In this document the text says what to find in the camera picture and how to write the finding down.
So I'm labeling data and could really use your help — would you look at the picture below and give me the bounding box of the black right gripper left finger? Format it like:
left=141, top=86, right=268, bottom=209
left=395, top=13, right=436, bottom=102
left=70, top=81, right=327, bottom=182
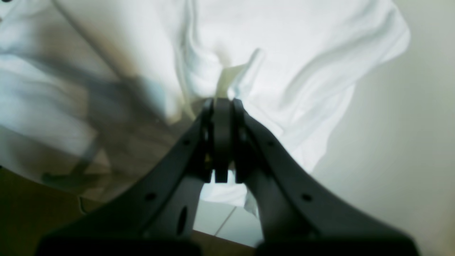
left=36, top=99, right=213, bottom=256

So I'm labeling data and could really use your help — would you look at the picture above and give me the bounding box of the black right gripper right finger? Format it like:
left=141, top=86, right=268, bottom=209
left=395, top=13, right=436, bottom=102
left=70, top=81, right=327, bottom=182
left=213, top=99, right=419, bottom=256

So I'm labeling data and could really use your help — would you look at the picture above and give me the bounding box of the white printed T-shirt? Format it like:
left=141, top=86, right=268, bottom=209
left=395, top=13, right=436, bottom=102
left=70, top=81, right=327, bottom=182
left=1, top=0, right=411, bottom=202

